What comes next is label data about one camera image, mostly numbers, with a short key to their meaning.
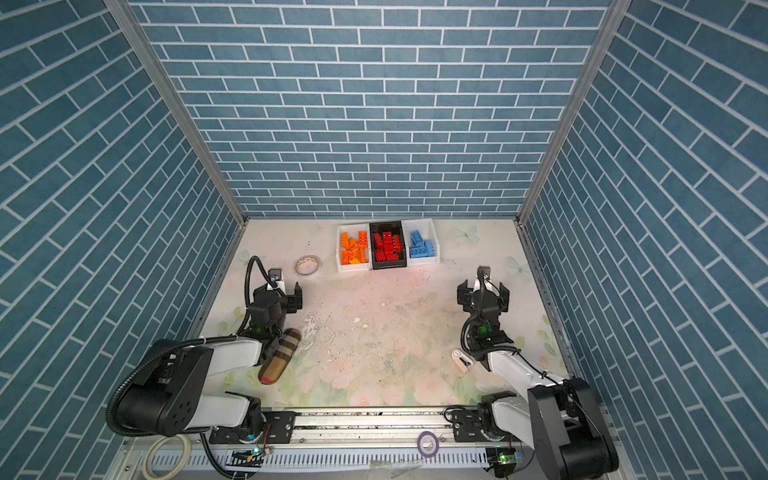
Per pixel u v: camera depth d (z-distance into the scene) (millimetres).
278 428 735
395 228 1141
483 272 769
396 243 1087
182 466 685
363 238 1077
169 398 423
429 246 1087
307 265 1077
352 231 1085
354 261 1040
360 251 1081
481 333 680
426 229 1146
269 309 691
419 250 1056
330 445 723
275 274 774
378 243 1077
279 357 802
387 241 1087
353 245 1094
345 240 1081
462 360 841
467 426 738
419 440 722
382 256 1068
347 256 1070
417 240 1083
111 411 393
